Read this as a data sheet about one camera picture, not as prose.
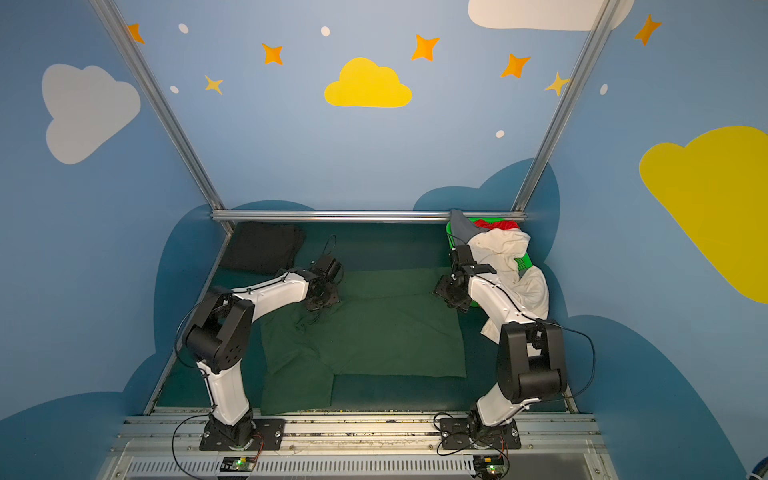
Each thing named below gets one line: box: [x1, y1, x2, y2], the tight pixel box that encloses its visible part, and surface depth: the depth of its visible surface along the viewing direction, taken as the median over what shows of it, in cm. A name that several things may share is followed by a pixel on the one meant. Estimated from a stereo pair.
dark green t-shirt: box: [261, 267, 467, 415], surface depth 92 cm
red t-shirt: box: [474, 219, 520, 230], surface depth 113 cm
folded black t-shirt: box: [220, 221, 306, 273], surface depth 116 cm
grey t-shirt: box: [450, 209, 491, 246], surface depth 113 cm
